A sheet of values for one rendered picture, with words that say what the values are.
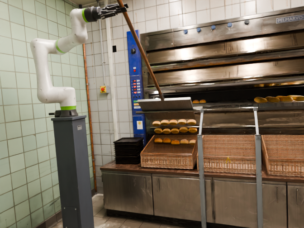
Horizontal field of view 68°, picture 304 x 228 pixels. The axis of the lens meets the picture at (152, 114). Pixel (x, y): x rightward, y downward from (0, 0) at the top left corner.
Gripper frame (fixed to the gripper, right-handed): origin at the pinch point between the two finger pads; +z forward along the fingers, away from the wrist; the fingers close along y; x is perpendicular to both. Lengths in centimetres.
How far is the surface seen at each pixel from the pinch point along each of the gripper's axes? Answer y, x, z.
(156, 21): -102, -82, -17
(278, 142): 15, -163, 109
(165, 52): -73, -106, -8
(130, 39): -87, -91, -50
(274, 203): 79, -151, 97
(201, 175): 64, -133, 38
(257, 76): -40, -123, 90
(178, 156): 46, -135, 13
